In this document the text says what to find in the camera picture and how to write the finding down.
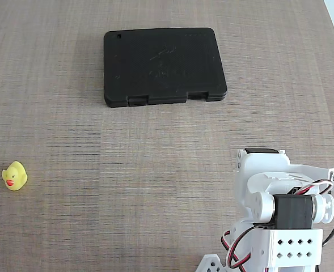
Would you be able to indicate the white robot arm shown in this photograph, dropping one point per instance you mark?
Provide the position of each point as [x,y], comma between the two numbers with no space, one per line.
[293,249]

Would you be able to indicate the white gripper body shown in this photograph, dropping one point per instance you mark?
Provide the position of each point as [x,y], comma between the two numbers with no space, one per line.
[262,152]

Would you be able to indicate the black flat plastic case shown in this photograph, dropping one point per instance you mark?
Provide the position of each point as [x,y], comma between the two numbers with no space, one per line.
[161,65]

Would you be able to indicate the yellow rubber duck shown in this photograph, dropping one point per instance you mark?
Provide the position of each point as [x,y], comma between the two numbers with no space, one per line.
[16,175]

